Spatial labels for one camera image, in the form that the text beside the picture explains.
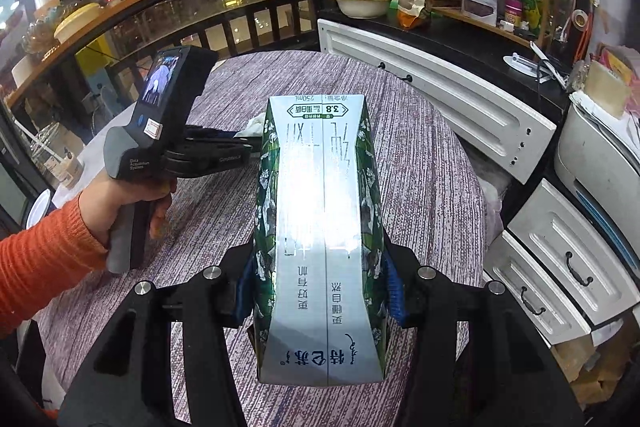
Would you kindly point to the purple woven tablecloth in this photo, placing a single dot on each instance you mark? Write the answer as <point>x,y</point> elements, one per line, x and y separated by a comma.
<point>425,157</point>

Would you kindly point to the person's left forearm orange sleeve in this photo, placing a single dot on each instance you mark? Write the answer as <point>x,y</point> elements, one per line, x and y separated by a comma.
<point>40,267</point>

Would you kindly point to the white printer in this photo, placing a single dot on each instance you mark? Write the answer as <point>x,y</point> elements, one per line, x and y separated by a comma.
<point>600,157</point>

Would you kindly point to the clear plastic cup with straw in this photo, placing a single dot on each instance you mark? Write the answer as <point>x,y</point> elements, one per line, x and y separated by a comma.
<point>55,157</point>

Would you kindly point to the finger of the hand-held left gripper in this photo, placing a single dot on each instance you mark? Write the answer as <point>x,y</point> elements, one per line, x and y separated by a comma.
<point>220,136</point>

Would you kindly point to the white enamel basin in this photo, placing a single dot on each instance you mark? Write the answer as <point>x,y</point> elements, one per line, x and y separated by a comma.
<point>362,4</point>

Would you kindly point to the green white milk carton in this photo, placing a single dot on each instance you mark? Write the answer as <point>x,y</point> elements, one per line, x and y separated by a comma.
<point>320,217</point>

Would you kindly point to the white paper bag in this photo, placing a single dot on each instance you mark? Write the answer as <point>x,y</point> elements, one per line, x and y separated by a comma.
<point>254,124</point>

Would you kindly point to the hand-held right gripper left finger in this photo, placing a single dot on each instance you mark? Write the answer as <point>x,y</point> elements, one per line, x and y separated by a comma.
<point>243,292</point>

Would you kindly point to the tape roll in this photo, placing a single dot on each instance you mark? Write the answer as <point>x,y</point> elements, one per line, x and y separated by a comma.
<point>580,19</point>

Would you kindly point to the white cabinet panel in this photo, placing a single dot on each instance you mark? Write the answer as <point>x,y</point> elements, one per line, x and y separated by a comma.
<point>440,92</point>

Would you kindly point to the yellow bowl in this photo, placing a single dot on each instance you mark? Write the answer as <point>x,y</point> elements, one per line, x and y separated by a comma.
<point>77,22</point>

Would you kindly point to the person's left hand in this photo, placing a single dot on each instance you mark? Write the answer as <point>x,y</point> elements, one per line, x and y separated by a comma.
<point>115,202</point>

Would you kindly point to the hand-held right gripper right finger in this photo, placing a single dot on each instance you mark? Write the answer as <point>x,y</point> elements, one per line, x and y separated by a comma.
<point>395,294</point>

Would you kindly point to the yellow green bottle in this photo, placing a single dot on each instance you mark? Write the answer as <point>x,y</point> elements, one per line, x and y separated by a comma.
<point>525,4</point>

